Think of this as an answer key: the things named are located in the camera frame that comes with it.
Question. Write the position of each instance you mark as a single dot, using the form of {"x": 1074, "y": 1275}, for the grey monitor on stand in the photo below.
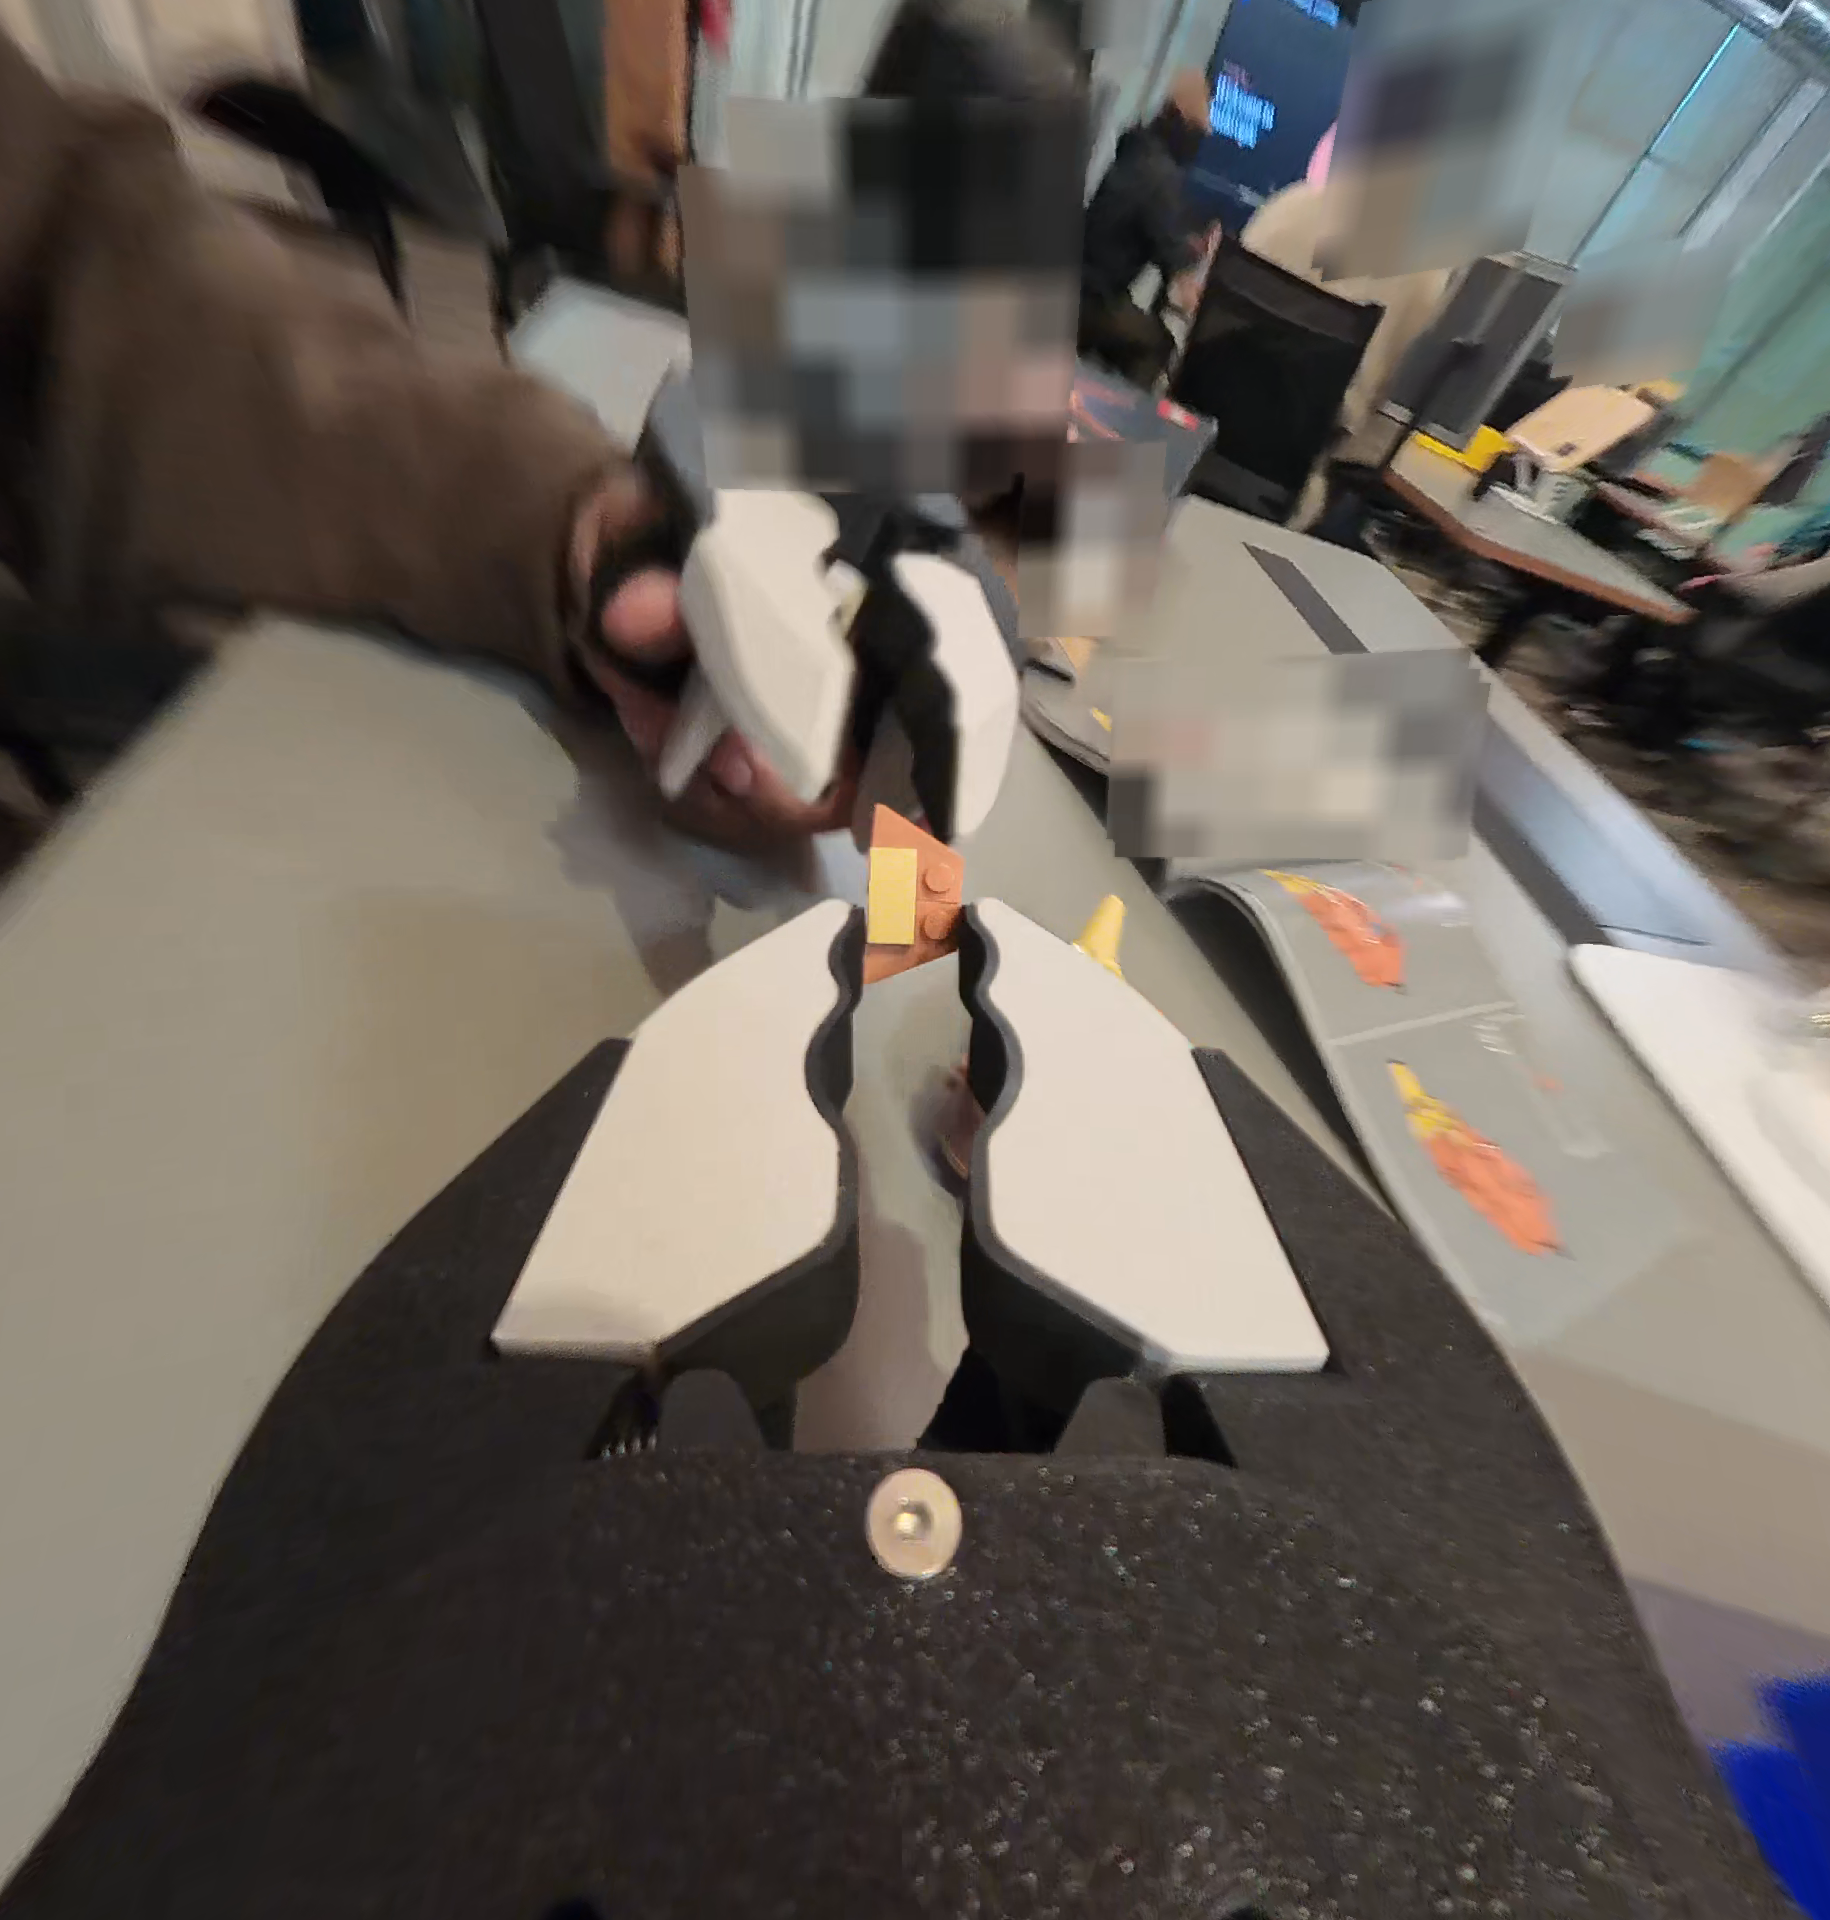
{"x": 1500, "y": 331}

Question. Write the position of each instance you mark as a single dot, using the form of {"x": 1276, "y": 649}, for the person's left forearm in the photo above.
{"x": 255, "y": 421}

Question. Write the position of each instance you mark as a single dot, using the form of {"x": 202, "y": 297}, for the dark wall screen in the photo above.
{"x": 1276, "y": 106}

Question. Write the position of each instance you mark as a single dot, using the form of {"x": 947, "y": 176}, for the white board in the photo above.
{"x": 1725, "y": 1081}

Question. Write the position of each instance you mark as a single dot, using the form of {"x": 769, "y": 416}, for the small orange tan brick piece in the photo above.
{"x": 930, "y": 885}

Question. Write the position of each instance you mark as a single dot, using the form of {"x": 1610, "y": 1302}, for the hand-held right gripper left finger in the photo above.
{"x": 691, "y": 1185}

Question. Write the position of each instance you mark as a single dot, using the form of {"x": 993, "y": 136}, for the orange and tan brick model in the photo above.
{"x": 1101, "y": 942}

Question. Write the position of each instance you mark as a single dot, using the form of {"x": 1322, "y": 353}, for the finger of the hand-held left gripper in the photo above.
{"x": 981, "y": 706}
{"x": 771, "y": 645}

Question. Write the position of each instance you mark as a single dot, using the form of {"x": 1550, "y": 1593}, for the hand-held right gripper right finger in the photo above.
{"x": 1140, "y": 1200}

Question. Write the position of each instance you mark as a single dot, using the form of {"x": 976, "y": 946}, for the background work table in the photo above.
{"x": 1546, "y": 546}

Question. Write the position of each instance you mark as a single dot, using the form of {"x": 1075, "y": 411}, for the blue plastic bin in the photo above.
{"x": 1815, "y": 1801}

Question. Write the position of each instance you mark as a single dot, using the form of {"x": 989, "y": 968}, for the grey desk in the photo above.
{"x": 255, "y": 975}

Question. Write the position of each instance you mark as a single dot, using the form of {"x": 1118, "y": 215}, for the person's left hand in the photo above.
{"x": 645, "y": 616}

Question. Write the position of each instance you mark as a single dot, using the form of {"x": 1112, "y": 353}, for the grey instruction booklet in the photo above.
{"x": 1455, "y": 1050}

